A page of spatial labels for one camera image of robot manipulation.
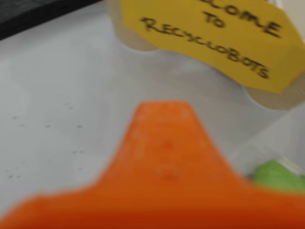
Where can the yellow handwritten welcome sign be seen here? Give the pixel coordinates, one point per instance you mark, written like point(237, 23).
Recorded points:
point(209, 40)

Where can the paper cup with green label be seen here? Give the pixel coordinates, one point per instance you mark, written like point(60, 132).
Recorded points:
point(128, 33)

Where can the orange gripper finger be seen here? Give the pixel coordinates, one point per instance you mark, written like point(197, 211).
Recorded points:
point(166, 167)

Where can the grey foam border strip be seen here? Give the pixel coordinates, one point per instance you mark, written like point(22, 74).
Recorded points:
point(28, 14)

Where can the paper cup with orange label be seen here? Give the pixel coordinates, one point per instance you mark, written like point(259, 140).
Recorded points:
point(281, 100)

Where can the green paper-wrapped packet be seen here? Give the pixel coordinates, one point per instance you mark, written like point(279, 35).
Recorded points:
point(276, 176)

